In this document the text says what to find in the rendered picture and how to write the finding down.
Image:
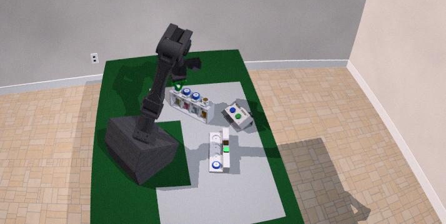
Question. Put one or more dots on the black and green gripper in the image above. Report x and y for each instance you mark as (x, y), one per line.
(175, 77)

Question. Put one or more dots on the white four-tube rack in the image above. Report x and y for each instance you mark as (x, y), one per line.
(209, 109)

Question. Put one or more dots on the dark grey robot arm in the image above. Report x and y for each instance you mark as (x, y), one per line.
(171, 53)

